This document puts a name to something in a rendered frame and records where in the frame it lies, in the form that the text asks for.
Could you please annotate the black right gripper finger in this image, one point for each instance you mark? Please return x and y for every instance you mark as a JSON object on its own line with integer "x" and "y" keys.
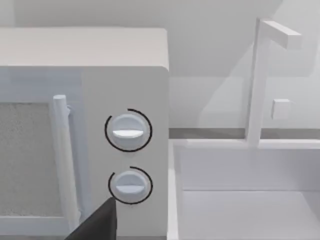
{"x": 102, "y": 220}

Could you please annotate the white microwave knob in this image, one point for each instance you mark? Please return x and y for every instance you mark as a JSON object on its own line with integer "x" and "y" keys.
{"x": 128, "y": 130}
{"x": 130, "y": 186}

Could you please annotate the microwave door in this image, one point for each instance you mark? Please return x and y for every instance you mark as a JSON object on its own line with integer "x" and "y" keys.
{"x": 25, "y": 155}

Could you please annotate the pale microwave oven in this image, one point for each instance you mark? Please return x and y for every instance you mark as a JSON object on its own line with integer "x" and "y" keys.
{"x": 140, "y": 82}

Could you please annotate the white sink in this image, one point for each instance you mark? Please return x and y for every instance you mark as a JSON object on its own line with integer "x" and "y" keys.
{"x": 245, "y": 192}

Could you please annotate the tall white tap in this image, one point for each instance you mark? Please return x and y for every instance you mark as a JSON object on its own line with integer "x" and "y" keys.
{"x": 260, "y": 82}

